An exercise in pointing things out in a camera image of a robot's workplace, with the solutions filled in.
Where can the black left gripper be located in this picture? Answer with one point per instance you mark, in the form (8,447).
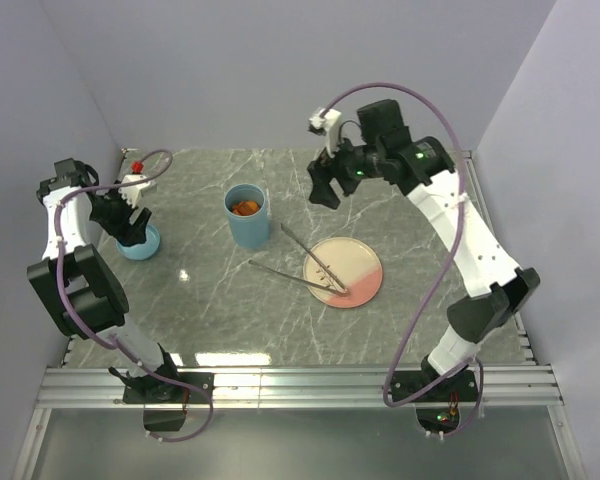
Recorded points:
(125,232)

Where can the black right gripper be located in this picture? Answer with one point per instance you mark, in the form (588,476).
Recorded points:
(322,172)

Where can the light blue round lid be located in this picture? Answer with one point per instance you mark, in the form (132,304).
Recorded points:
(143,251)

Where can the light blue cylindrical container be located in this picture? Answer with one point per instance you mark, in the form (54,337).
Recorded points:
(253,231)

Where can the steel serving tongs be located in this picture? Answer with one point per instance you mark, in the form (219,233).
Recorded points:
(316,274)

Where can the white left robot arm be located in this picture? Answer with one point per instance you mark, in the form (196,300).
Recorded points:
(76,286)

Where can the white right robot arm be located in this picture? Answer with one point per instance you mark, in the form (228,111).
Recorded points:
(497,287)

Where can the pink round plate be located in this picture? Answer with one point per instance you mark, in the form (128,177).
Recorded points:
(356,264)

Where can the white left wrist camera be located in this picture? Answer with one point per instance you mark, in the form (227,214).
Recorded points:
(136,185)

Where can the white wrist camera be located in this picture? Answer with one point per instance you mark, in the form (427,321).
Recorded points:
(326,123)
(136,185)

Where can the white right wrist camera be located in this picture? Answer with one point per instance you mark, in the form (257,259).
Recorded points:
(326,123)

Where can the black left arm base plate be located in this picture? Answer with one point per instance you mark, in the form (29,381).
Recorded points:
(165,393)

